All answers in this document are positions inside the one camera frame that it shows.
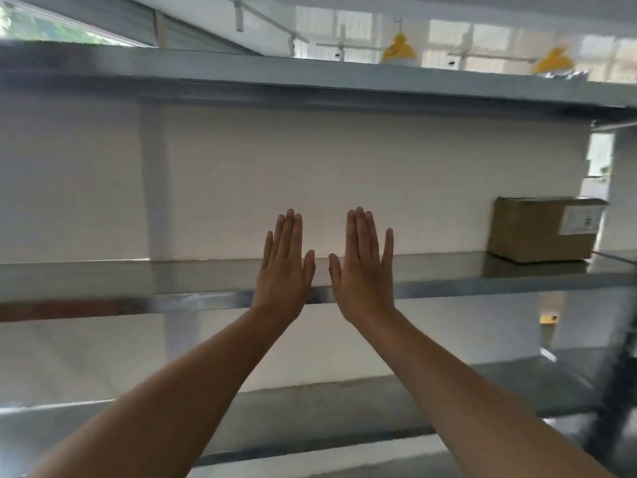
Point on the person's right hand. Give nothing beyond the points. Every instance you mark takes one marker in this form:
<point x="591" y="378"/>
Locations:
<point x="363" y="283"/>

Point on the cardboard parcel marked 786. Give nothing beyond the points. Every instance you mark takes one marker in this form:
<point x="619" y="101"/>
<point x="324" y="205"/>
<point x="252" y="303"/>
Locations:
<point x="527" y="228"/>

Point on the narrow high window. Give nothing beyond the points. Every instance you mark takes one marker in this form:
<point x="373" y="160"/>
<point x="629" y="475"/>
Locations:
<point x="50" y="27"/>

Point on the white ceiling track light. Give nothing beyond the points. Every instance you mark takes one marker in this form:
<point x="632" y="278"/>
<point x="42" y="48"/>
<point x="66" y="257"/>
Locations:
<point x="259" y="17"/>

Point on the yellow pendant lamp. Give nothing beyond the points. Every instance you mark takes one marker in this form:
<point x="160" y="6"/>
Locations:
<point x="553" y="62"/>
<point x="398" y="50"/>

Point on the grey metal shelf rack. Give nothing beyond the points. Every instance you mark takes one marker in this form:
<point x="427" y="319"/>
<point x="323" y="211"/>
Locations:
<point x="149" y="283"/>

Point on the person's left forearm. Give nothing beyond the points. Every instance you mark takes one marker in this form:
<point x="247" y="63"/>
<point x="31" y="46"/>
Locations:
<point x="174" y="408"/>

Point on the person's right forearm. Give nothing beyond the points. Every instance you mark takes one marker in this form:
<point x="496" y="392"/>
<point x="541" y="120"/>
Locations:
<point x="473" y="408"/>

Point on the person's left hand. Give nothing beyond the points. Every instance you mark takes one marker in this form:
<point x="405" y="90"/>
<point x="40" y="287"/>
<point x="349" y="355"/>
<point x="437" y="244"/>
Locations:
<point x="283" y="283"/>

